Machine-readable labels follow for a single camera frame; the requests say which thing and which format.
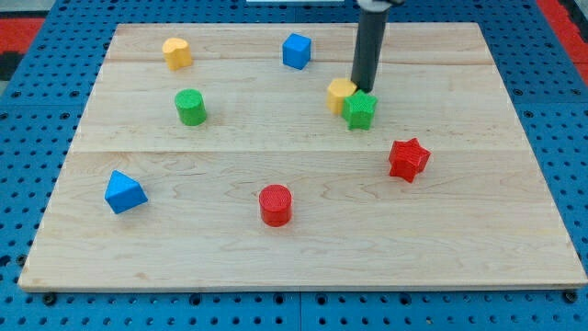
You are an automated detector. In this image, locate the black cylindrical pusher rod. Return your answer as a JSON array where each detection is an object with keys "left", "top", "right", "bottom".
[{"left": 351, "top": 6, "right": 390, "bottom": 93}]

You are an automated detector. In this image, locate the wooden board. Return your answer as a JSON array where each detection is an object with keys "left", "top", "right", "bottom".
[{"left": 18, "top": 23, "right": 587, "bottom": 292}]

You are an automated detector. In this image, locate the green star block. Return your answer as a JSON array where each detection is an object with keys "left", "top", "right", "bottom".
[{"left": 342, "top": 89, "right": 378, "bottom": 131}]

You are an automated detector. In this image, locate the red cylinder block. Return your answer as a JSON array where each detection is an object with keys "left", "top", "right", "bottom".
[{"left": 258, "top": 184, "right": 292, "bottom": 227}]

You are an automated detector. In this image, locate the blue cube block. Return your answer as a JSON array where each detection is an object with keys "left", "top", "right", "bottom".
[{"left": 282, "top": 33, "right": 311, "bottom": 70}]

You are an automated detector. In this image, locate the red star block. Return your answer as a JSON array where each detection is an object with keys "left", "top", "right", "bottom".
[{"left": 389, "top": 138, "right": 431, "bottom": 183}]

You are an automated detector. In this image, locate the green cylinder block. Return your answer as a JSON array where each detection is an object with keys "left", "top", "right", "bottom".
[{"left": 175, "top": 89, "right": 207, "bottom": 126}]

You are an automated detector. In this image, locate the yellow heart block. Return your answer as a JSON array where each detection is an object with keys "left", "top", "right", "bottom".
[{"left": 162, "top": 38, "right": 193, "bottom": 71}]

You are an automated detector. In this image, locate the blue triangle block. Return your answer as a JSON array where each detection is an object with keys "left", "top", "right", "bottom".
[{"left": 104, "top": 170, "right": 148, "bottom": 214}]

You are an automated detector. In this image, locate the yellow hexagon block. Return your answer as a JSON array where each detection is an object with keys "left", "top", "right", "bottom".
[{"left": 326, "top": 78, "right": 357, "bottom": 115}]

